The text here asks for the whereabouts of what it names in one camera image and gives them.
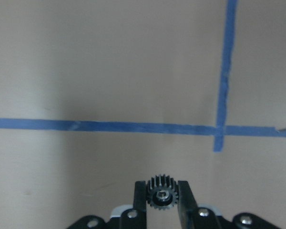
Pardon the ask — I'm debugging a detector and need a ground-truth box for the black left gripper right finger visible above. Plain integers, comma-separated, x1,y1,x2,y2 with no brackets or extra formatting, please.
177,181,198,229

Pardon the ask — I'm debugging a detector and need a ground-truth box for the small black bearing gear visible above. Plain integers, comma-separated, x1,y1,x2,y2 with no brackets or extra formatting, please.
146,174,179,210

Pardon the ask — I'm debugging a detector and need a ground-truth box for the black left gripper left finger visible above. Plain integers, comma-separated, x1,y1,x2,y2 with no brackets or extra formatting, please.
133,181,147,212

